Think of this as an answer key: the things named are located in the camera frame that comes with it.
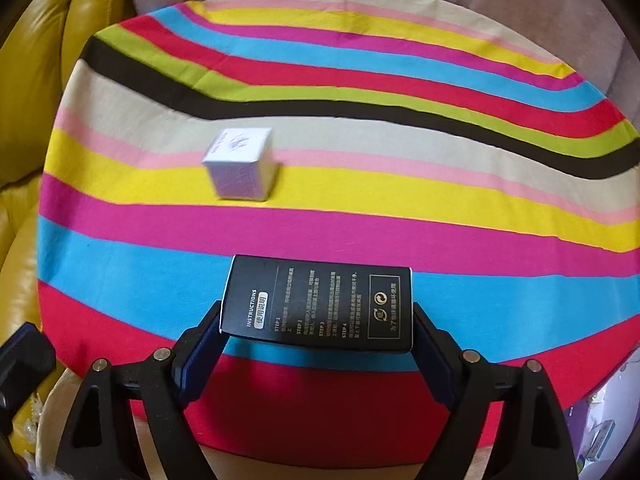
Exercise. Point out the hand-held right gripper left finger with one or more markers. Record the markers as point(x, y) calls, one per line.
point(197, 365)

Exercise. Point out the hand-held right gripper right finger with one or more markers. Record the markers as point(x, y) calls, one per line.
point(430, 360)

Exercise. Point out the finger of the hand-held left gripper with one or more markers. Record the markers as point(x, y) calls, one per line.
point(25, 360)

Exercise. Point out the black box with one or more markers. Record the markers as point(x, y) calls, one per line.
point(310, 305)

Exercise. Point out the purple and white box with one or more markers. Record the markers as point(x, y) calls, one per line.
point(580, 420)

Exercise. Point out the white cube box purple print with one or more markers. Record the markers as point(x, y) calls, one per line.
point(240, 170)

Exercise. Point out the rainbow striped cloth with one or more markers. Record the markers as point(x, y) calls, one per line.
point(400, 125)

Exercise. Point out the yellow leather sofa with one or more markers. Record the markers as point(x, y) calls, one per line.
point(40, 85)

